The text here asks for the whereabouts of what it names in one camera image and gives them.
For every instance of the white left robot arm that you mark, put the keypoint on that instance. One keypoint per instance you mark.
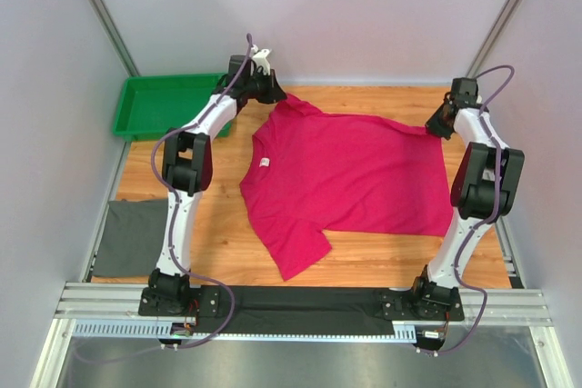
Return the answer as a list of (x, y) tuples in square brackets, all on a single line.
[(187, 171)]

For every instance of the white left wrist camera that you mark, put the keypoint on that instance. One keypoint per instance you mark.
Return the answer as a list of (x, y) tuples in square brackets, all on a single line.
[(260, 59)]

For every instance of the magenta t shirt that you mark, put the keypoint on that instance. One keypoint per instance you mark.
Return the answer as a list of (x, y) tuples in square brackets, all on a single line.
[(313, 172)]

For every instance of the green plastic tray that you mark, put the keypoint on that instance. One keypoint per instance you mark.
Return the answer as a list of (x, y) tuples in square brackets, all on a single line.
[(149, 106)]

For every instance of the right aluminium corner post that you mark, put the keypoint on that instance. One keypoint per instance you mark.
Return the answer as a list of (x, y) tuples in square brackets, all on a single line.
[(496, 30)]

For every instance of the left aluminium corner post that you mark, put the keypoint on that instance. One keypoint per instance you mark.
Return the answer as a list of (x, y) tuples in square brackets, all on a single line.
[(116, 39)]

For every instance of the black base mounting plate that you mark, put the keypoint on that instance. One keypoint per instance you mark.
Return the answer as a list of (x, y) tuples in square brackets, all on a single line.
[(384, 303)]

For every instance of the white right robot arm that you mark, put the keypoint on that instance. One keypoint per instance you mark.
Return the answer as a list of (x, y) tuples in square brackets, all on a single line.
[(484, 189)]

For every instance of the aluminium front frame rail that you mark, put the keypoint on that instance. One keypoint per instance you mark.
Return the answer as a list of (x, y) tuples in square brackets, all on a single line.
[(91, 311)]

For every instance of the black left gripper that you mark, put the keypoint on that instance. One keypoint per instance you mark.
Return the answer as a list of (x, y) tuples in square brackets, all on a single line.
[(274, 93)]

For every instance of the folded grey t shirt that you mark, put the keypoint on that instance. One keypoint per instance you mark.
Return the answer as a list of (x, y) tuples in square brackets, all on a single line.
[(132, 238)]

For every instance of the aluminium corner post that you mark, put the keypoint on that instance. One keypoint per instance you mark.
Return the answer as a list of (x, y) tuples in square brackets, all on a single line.
[(116, 39), (496, 30)]

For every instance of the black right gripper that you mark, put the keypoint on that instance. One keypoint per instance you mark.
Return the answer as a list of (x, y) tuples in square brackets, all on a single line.
[(432, 124)]

